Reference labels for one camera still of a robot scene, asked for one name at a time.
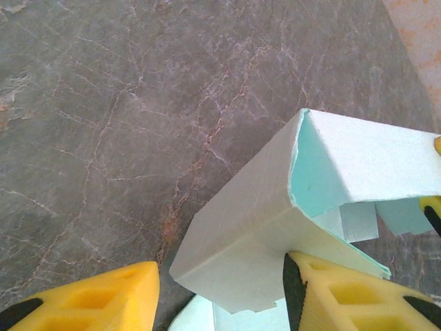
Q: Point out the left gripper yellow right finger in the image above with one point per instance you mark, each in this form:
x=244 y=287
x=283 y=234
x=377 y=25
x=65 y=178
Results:
x=344 y=303

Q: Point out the pale green paper box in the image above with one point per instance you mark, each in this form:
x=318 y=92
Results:
x=241 y=248

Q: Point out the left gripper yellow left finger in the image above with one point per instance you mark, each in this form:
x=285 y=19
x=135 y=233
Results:
x=86 y=303

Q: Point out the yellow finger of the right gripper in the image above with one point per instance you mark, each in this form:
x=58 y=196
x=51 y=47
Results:
x=438 y=145
x=429 y=203

